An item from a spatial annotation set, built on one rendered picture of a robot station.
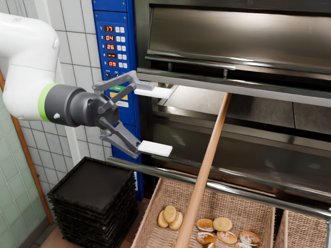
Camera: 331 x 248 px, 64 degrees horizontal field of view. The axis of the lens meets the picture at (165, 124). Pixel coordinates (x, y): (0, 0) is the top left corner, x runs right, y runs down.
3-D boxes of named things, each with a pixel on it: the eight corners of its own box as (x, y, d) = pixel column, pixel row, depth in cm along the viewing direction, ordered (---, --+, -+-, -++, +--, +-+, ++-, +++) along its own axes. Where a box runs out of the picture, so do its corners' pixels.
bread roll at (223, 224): (230, 230, 123) (234, 233, 127) (231, 216, 127) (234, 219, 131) (211, 230, 128) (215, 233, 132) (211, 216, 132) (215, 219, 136)
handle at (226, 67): (144, 71, 100) (146, 70, 101) (232, 83, 90) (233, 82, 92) (144, 55, 98) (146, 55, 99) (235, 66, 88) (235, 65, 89)
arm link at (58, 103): (47, 132, 59) (36, 95, 54) (78, 108, 68) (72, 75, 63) (70, 138, 57) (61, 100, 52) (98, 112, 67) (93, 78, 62)
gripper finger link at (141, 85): (131, 84, 52) (130, 70, 51) (154, 88, 51) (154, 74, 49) (127, 87, 51) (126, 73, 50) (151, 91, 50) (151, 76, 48)
